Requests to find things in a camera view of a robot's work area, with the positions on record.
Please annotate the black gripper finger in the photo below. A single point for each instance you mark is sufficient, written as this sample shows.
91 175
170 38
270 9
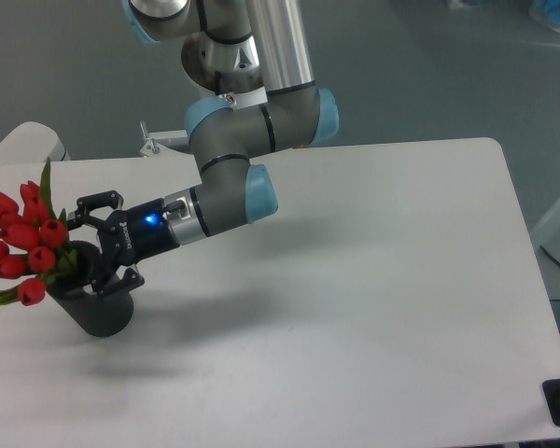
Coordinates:
96 282
86 205

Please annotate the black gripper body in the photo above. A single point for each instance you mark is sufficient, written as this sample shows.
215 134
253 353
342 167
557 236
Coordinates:
132 235

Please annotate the red tulip bouquet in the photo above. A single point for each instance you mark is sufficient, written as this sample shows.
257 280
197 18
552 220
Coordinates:
35 247

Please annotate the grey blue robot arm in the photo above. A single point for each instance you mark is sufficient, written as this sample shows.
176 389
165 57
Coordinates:
234 189

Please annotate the black ribbed cylindrical vase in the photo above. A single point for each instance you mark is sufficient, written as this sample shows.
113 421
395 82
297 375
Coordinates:
97 314

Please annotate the white rounded side table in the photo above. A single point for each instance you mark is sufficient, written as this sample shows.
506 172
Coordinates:
32 142

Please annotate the blue plastic bag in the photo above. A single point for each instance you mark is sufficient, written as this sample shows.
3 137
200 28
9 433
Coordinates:
547 13

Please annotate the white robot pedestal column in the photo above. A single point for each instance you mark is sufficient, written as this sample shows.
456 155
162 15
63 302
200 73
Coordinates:
229 70

